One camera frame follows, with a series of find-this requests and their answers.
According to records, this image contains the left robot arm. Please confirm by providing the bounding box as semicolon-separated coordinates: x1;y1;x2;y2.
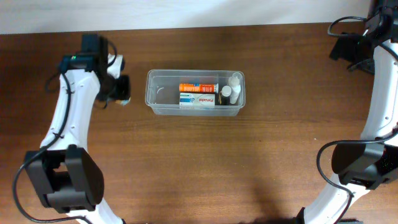
12;34;131;223

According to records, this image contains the orange effervescent tablet tube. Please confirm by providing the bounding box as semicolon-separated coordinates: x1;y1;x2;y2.
178;83;219;93

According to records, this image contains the white squeeze bottle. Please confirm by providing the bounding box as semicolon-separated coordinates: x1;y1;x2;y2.
228;72;241;105

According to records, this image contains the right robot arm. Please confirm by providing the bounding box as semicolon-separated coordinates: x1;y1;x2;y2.
294;0;397;223

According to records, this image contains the clear plastic container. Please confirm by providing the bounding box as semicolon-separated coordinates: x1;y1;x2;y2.
145;69;246;116

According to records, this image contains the white green Panadol box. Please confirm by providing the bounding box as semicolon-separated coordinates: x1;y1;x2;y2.
179;93;216;109

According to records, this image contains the dark bottle white cap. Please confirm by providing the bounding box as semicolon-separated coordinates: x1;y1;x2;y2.
218;85;232;106

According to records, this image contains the small gold-lid jar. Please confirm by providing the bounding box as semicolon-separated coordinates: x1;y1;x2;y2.
115;98;131;106

